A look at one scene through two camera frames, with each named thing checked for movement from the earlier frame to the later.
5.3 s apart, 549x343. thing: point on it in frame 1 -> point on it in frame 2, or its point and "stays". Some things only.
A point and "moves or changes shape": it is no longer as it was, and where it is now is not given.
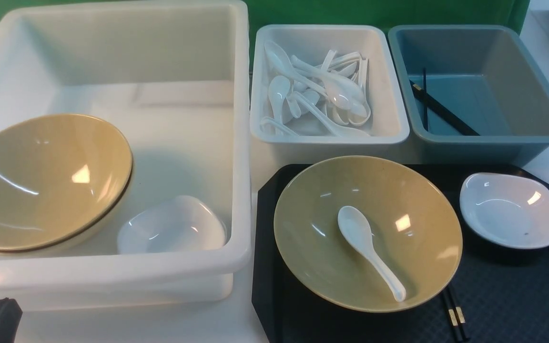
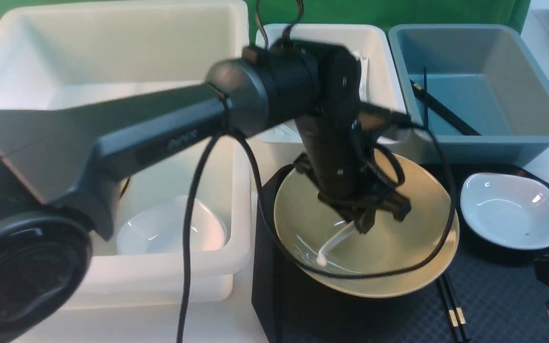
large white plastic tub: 173,77 stays
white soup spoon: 357,230 -> 332,240
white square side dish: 513,211 stays
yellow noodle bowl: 367,234 moves or changes shape
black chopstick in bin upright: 424,90 stays
